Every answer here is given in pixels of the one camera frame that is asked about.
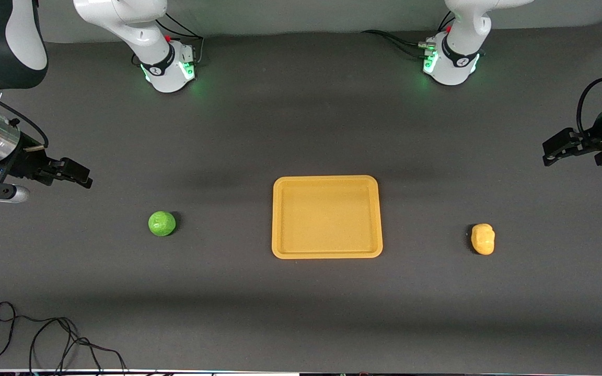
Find green apple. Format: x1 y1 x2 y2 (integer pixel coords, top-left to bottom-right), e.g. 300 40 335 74
148 210 177 237

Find yellow potato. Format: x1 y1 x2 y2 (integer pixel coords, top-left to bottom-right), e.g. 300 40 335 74
470 223 496 256

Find yellow plastic tray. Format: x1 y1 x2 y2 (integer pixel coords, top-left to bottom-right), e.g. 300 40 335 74
272 175 384 260

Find loose thin black cable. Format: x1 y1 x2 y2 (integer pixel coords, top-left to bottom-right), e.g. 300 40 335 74
0 301 127 374

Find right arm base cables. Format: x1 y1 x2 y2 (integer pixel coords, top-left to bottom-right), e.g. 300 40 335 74
131 13 205 67

